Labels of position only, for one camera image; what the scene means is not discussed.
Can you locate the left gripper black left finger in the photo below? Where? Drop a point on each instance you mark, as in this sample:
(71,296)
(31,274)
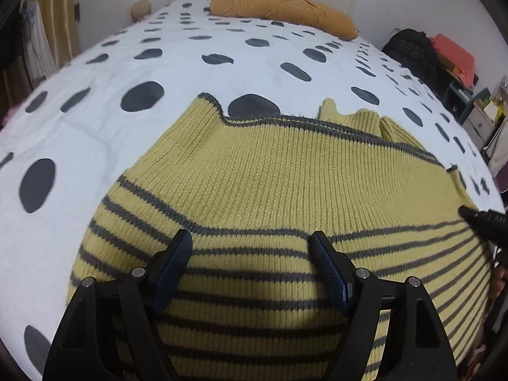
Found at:
(102,316)

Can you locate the right hand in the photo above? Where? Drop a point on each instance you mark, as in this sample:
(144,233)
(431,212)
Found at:
(498,281)

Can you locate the white drawer cabinet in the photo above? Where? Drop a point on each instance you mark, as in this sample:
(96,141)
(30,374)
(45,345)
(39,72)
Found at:
(487,112)

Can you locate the white black-dotted bed cover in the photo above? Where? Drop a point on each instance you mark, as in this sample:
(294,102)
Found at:
(90,122)

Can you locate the yellow striped curtain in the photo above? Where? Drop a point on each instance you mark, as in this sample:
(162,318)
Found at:
(58,17)

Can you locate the black backpack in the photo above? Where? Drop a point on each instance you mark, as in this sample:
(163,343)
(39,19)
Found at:
(414,51)

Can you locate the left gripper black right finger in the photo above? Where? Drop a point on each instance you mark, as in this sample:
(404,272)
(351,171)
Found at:
(416,347)

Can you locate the beige round plush toy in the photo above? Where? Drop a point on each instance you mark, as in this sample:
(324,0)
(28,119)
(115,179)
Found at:
(140,10)

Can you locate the white hanging garment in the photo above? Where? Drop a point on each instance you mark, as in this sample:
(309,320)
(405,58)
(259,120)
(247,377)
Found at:
(37,52)

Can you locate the mustard orange pillow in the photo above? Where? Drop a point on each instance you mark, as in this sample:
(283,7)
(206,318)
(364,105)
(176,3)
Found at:
(300,12)

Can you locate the orange red box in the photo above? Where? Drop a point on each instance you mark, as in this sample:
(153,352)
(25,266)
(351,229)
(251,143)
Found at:
(455,59)

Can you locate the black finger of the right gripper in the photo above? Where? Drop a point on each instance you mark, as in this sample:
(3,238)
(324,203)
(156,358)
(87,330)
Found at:
(491,225)

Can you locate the yellow grey-striped knit sweater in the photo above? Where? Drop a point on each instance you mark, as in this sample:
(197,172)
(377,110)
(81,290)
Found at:
(251,192)

